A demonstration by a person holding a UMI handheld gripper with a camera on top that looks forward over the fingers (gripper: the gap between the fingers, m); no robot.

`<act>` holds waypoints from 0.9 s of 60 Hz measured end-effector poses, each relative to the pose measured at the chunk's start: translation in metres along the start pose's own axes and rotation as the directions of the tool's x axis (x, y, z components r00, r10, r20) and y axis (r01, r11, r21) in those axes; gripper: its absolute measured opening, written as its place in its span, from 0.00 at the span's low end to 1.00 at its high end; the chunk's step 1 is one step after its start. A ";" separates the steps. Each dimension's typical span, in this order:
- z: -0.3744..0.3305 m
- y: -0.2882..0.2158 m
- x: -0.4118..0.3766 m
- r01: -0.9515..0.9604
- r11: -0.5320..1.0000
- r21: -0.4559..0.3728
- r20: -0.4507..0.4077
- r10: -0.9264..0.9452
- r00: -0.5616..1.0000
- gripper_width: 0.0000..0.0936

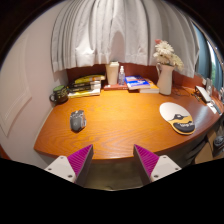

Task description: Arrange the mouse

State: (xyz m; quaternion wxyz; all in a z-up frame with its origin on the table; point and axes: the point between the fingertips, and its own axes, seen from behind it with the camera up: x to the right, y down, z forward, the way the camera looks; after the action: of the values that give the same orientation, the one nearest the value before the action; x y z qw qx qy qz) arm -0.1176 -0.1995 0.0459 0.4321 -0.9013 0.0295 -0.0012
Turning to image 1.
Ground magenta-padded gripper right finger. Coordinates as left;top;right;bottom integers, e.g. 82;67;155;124
133;143;183;186

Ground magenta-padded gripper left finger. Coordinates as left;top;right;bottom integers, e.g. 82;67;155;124
44;143;95;188

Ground dark grey computer mouse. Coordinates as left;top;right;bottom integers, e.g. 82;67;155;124
69;109;88;133

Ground white printed mouse pad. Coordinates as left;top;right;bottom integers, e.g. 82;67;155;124
159;101;197;136

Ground dark mug with green inside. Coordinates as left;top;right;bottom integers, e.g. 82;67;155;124
49;84;70;105

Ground yellow and white book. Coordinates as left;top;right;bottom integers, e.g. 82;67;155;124
67;88;102;99

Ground white paper pad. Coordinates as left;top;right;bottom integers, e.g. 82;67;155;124
206;101;218;115

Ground thick black book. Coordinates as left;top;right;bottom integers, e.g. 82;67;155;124
68;84;102;94

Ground white flat device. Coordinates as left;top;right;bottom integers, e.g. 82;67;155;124
194;85;213;104

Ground thin black book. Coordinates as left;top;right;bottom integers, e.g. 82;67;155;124
68;80;102;90

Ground white ceramic vase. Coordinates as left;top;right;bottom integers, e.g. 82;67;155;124
155;63;175;96

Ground blue book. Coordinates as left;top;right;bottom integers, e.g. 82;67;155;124
124;75;152;90

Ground flat red book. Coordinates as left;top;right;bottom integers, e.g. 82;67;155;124
103;83;129;92

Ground clear pump bottle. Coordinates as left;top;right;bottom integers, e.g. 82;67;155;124
117;65;127;86

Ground cream lidded tumbler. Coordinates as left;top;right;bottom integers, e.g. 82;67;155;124
105;60;120;86

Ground white flower bouquet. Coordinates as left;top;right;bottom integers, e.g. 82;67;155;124
152;39;185;72

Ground dark framed window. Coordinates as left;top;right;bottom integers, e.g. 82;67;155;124
194;23;224;91

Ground white pleated curtain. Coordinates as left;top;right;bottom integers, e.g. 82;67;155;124
50;0;200;79

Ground black cable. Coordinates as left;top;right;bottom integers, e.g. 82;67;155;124
171;85;198;98

